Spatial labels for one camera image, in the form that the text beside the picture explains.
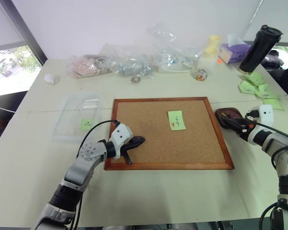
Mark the black travel tumbler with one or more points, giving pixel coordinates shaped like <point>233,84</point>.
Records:
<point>258,50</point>

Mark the crumpled clear plastic bag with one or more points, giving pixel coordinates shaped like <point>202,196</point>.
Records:
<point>175,48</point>

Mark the plastic bag with grey contents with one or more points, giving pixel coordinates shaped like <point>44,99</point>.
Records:
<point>127,62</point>

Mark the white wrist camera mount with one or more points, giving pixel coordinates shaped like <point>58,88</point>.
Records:
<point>266,113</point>
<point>121,134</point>

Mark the yellow lidded plastic container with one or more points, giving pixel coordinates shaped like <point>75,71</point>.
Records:
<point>211,51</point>

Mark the green sticky note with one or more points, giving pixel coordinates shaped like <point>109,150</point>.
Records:
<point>178,117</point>
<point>255,78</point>
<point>86,125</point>
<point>247,88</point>
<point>276,104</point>
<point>266,91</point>

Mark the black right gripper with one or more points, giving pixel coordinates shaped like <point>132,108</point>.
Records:
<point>242,128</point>

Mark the wooden framed cork board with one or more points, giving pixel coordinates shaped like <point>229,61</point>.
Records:
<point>156,146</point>

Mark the plastic bag with pink contents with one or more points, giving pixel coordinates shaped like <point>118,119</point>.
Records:
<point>84,65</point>

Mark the small white cap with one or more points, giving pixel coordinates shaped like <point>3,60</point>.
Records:
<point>49,79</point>

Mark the glass jar of pushpins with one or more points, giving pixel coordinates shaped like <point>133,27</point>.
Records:
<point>201,74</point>

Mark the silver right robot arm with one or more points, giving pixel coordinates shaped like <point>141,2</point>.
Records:
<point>282,153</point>

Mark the purple tissue box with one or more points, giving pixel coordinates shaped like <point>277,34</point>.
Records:
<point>232,51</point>

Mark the dark furniture beside table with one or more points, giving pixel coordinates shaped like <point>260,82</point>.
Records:
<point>4,112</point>

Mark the dark window frame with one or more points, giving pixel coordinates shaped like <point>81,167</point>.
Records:
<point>24,31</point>

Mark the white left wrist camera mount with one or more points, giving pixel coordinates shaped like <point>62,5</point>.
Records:
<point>121,134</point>

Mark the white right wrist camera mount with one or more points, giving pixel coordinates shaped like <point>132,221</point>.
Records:
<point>266,113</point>

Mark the clear plastic box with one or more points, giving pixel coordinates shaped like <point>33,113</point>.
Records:
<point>72,112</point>

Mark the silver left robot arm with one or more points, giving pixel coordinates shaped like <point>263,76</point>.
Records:
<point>82,169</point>

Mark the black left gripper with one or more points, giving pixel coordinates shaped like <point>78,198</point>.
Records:
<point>132,145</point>

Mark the dark brown wooden tray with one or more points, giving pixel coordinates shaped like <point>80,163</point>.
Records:
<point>226,112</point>

